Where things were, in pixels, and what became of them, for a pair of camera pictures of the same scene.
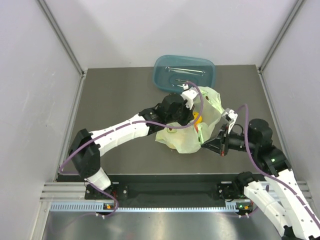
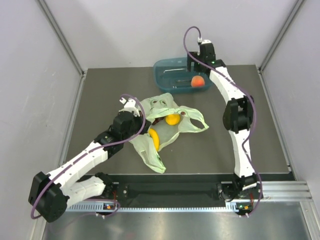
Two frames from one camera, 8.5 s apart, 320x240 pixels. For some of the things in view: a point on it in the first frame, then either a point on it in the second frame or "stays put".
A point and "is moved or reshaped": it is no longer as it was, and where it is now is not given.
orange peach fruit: (196, 126) to (197, 81)
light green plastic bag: (187, 138) is moved or reshaped
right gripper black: (219, 145) to (190, 59)
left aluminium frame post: (62, 35) stays put
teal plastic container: (172, 73) stays put
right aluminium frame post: (280, 35) stays put
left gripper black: (188, 114) to (147, 124)
